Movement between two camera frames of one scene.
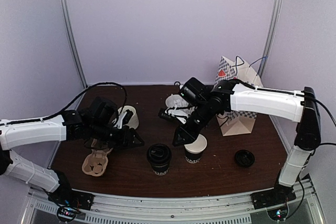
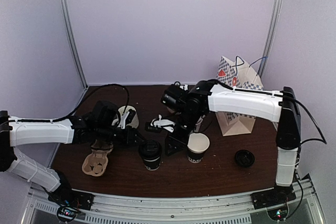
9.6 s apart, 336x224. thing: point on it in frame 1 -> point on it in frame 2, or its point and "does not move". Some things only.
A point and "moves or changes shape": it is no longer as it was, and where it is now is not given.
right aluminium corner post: [277, 16] does not move
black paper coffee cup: [159, 155] moves or changes shape
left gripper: [126, 139] does not move
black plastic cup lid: [159, 155] -> [149, 149]
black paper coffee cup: [193, 151] does not move
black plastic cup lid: [244, 158] does not move
